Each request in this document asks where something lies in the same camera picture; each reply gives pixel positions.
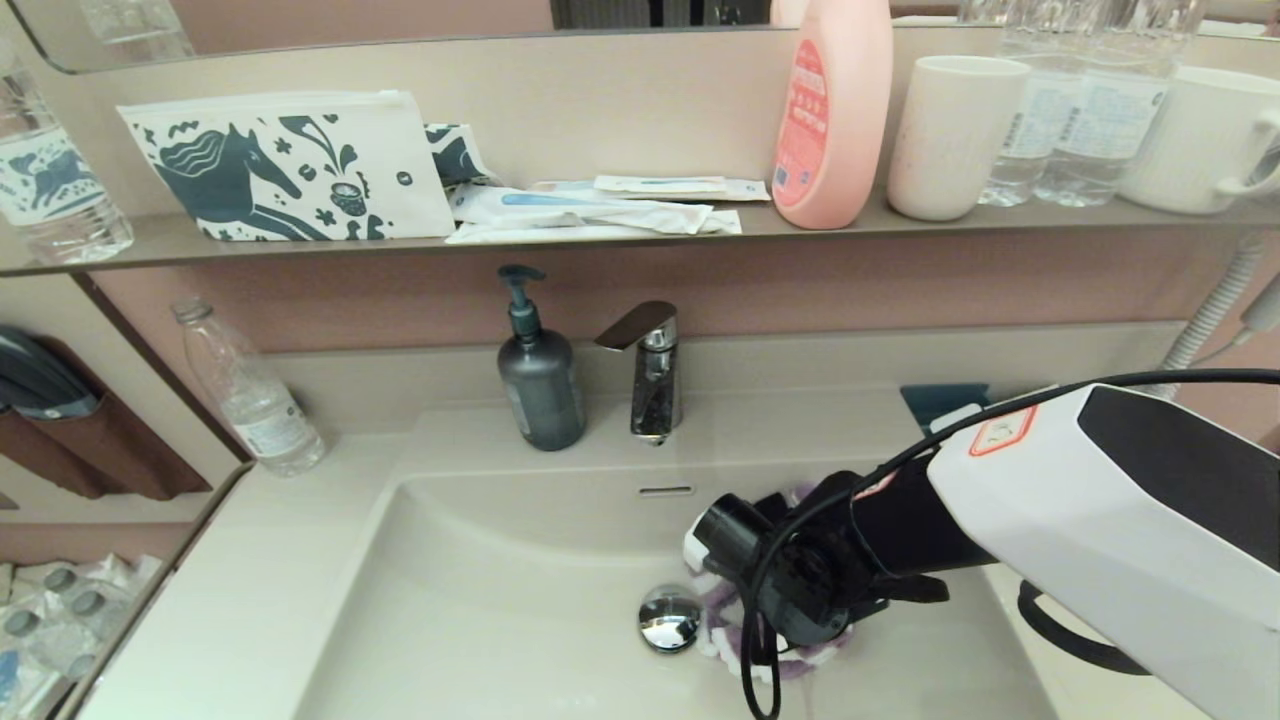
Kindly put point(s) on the grey pump soap bottle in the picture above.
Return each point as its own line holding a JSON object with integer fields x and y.
{"x": 541, "y": 395}

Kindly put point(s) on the long plain white packet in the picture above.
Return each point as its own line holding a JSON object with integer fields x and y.
{"x": 605, "y": 233}

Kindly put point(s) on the clear nearly empty plastic bottle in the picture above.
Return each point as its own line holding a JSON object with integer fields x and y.
{"x": 257, "y": 410}

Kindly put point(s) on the brown fabric bag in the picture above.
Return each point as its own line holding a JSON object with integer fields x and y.
{"x": 110, "y": 455}

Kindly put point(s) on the water bottle blue horse label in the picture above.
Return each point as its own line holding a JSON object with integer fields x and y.
{"x": 57, "y": 190}

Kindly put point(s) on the purple white striped towel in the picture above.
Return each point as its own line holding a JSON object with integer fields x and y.
{"x": 722, "y": 625}

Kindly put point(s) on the grey hair dryer handset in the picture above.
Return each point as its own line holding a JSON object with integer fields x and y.
{"x": 1265, "y": 315}

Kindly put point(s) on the chrome faucet spout body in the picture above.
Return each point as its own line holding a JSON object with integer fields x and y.
{"x": 657, "y": 400}

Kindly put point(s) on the slim packet with blue stripe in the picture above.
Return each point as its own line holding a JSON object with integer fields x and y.
{"x": 660, "y": 184}

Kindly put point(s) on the grey wall shelf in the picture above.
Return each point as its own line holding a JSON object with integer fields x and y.
{"x": 1000, "y": 222}

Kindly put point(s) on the small white horse print pouch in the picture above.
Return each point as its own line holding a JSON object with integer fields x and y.
{"x": 455, "y": 155}

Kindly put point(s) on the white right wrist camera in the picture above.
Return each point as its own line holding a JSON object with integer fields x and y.
{"x": 693, "y": 552}

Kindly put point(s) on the large white horse print pouch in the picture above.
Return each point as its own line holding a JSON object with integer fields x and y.
{"x": 293, "y": 170}

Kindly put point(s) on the clear labelled water bottle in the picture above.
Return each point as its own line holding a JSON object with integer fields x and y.
{"x": 1105, "y": 130}
{"x": 1010, "y": 170}

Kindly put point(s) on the beige ceramic sink basin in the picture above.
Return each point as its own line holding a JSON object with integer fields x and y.
{"x": 500, "y": 600}

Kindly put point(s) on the wide flat white packet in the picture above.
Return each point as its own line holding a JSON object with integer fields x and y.
{"x": 750, "y": 190}

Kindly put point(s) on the dark blue tray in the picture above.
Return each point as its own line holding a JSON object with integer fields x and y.
{"x": 935, "y": 397}

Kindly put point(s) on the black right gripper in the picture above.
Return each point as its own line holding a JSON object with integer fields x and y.
{"x": 740, "y": 535}

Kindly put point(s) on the white toothbrush packet blue print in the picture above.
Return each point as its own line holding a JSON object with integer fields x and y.
{"x": 575, "y": 208}

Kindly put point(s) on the chrome sink drain stopper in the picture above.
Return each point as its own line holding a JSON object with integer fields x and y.
{"x": 668, "y": 620}

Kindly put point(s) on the pink lotion bottle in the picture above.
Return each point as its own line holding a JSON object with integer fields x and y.
{"x": 840, "y": 120}

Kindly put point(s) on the shrink wrapped water bottle pack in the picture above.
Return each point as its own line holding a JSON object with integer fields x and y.
{"x": 60, "y": 630}

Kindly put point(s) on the black hair dryer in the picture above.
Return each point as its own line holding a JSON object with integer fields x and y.
{"x": 35, "y": 385}

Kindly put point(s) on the wall mirror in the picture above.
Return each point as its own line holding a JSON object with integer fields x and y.
{"x": 350, "y": 20}

